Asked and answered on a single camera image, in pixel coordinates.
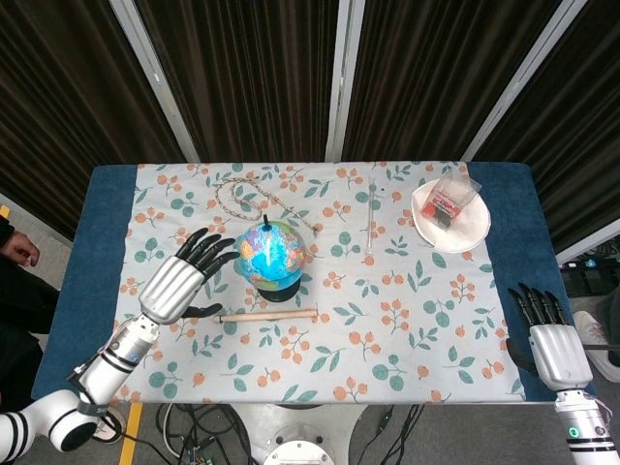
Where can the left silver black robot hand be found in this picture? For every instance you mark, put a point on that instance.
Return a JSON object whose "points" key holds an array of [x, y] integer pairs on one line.
{"points": [[172, 288]]}

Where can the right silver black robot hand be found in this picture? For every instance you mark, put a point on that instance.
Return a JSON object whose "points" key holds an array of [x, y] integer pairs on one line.
{"points": [[559, 353]]}

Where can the small blue desk globe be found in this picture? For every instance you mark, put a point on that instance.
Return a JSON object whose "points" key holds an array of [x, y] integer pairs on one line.
{"points": [[271, 257]]}

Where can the clear glass tube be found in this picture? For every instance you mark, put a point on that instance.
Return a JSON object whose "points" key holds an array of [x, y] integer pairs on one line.
{"points": [[371, 218]]}

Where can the blue felt table cover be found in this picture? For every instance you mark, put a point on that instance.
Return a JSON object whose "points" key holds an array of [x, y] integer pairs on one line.
{"points": [[104, 218]]}

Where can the clear plastic box red contents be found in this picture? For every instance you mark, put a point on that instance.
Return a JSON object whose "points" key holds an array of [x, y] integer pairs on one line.
{"points": [[448, 201]]}

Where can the white round fabric pad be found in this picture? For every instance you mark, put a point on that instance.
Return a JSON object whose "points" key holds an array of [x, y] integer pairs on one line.
{"points": [[465, 232]]}

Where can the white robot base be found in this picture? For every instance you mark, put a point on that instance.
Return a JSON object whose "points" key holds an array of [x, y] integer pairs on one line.
{"points": [[295, 431]]}

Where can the wooden stick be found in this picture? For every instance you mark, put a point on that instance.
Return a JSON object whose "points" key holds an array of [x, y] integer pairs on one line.
{"points": [[271, 316]]}

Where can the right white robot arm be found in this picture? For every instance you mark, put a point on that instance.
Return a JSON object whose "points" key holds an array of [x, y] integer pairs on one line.
{"points": [[583, 426]]}

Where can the black and white sneaker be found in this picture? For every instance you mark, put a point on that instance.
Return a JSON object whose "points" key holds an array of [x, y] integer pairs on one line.
{"points": [[114, 426]]}

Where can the grey partition post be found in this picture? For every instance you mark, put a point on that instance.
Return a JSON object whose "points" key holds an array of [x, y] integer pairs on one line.
{"points": [[160, 82], [513, 82], [341, 82]]}

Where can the floral print tablecloth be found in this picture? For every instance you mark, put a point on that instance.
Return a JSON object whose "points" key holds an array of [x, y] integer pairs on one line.
{"points": [[339, 349]]}

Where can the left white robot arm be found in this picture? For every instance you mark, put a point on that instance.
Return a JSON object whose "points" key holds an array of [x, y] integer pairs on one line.
{"points": [[111, 363]]}

